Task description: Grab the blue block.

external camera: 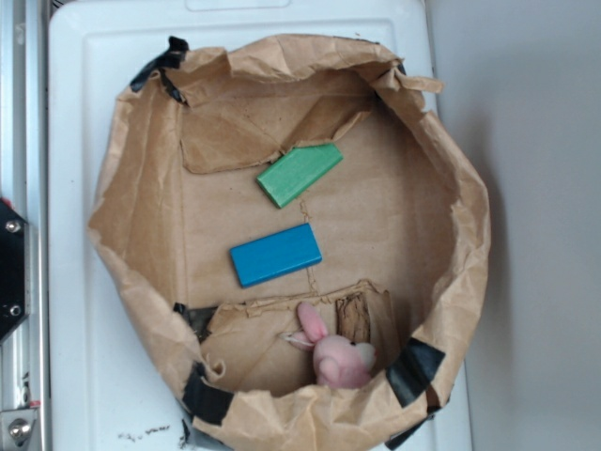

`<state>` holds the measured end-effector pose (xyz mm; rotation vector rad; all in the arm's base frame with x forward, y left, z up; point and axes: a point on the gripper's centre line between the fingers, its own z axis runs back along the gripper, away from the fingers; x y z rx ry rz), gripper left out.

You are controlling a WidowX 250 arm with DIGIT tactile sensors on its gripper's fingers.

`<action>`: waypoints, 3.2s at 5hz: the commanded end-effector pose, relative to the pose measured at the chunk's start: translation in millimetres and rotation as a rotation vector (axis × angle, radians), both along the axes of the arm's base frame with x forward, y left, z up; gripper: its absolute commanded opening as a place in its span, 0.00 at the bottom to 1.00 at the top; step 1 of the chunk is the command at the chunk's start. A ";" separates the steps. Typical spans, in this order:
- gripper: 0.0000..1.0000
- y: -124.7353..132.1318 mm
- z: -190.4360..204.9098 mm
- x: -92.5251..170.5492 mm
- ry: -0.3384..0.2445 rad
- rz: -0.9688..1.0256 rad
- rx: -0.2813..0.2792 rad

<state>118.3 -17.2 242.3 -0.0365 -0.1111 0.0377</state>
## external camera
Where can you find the blue rectangular block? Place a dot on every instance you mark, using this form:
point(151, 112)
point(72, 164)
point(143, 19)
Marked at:
point(275, 255)

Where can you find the pink plush bunny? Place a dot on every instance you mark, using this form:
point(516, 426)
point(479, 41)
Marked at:
point(337, 361)

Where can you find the green wooden block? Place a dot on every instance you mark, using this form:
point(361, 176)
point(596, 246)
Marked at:
point(293, 173)

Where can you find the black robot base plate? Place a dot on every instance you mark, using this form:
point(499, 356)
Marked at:
point(13, 270)

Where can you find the brown paper bag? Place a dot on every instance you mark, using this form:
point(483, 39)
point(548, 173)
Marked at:
point(402, 223)

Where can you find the aluminium frame rail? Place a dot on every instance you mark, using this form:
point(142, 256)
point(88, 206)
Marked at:
point(25, 370)

